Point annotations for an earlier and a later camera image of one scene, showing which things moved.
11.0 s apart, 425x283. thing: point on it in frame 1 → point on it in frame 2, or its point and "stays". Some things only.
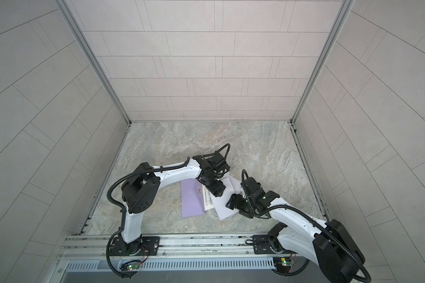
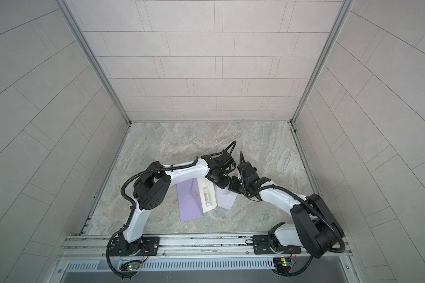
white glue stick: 208,197 stays
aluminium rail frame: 95,252 stays
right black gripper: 237,206 → 232,186
